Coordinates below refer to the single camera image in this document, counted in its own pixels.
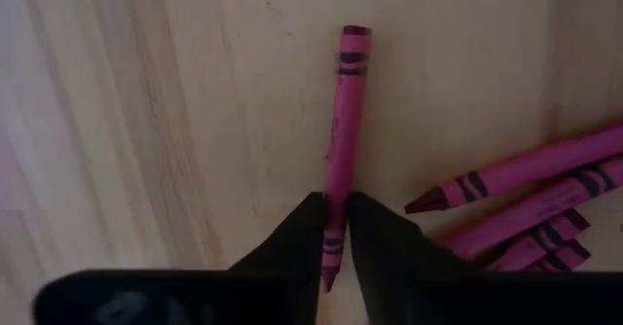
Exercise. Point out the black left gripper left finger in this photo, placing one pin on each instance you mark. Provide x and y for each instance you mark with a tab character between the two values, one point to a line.
292	247

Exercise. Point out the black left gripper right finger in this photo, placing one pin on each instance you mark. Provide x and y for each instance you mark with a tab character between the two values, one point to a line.
384	247

